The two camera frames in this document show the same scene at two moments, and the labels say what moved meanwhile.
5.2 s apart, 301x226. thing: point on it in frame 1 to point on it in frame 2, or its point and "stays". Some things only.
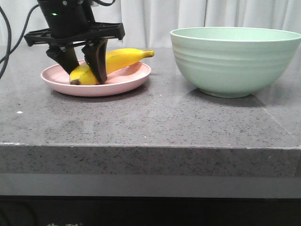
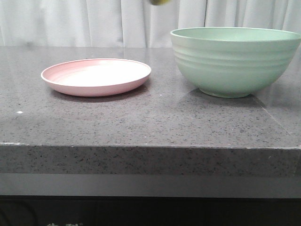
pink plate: x=123 y=81 stays
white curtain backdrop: x=148 y=23 stays
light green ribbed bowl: x=234 y=62 stays
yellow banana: x=115 y=59 to x=157 y=2
